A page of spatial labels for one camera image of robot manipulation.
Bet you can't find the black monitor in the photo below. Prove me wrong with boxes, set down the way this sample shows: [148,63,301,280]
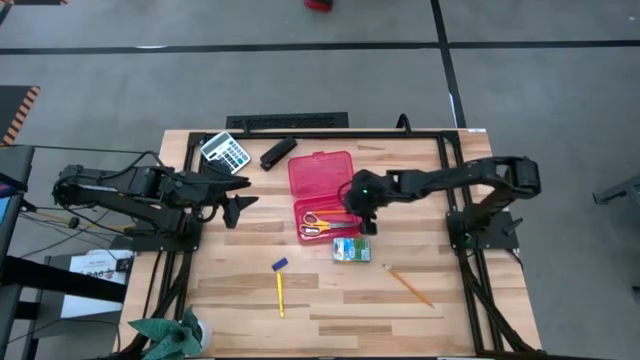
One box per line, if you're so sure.
[0,144,35,254]

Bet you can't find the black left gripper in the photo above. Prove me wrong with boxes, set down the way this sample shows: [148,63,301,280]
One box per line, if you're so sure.
[167,169,260,230]

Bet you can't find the yellow-handled scissors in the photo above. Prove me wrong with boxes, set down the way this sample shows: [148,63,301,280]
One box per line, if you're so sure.
[298,212,360,238]

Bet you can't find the pink plastic pencil case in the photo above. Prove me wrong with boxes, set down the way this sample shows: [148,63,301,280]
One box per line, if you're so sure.
[287,150,364,245]

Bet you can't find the black desk beam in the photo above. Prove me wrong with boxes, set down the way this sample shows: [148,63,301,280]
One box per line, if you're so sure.
[0,254,127,304]

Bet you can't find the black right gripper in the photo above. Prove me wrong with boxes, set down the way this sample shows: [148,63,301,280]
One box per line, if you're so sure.
[338,168,399,237]

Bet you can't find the green fabric plant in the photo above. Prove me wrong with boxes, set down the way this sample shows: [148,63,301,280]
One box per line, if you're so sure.
[127,305,204,360]

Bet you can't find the white cardboard box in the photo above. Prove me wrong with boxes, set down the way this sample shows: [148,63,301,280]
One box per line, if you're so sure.
[59,248,135,320]

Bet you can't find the black slotted strip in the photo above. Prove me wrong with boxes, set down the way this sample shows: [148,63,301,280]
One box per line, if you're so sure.
[225,111,350,130]

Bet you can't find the grey chair base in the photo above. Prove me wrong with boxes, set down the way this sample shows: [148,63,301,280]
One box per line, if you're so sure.
[592,174,640,206]

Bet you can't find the yellow pen with blue cap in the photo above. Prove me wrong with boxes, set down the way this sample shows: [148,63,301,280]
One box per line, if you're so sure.
[271,257,290,319]

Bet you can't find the blue green paper package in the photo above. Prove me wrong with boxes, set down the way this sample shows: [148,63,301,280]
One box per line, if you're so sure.
[332,237,372,264]

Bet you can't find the white plant pot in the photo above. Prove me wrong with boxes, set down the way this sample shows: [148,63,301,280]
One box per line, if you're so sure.
[197,319,214,351]

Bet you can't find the black stapler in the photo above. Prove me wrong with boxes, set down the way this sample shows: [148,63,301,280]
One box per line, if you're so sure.
[259,135,299,172]

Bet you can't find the hazard striped floor mat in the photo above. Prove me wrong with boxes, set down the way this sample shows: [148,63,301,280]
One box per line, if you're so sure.
[0,85,41,147]

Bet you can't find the silver grey calculator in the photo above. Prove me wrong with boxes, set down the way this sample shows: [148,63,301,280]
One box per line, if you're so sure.
[199,130,252,176]

